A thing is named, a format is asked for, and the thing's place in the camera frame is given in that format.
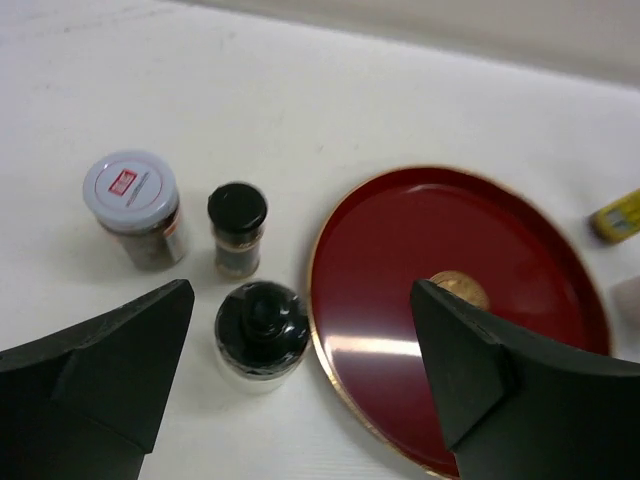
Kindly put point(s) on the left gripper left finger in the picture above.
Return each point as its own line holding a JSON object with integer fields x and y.
{"x": 87, "y": 402}

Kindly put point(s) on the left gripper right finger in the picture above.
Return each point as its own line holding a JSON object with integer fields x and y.
{"x": 513, "y": 404}

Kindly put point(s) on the black-top white salt grinder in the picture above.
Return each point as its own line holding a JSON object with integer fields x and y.
{"x": 261, "y": 333}

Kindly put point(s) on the silver-lid blue-label jar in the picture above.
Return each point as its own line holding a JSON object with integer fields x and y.
{"x": 626, "y": 296}

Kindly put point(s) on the red round lacquer tray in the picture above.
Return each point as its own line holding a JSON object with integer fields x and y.
{"x": 403, "y": 276}

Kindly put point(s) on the white-lid dark spice jar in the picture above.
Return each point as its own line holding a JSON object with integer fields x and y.
{"x": 133, "y": 195}

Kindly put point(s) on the small yellow-label oil bottle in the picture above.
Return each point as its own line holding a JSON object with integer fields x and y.
{"x": 617, "y": 221}

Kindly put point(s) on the black-cap pepper shaker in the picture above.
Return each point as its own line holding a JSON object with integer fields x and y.
{"x": 237, "y": 212}

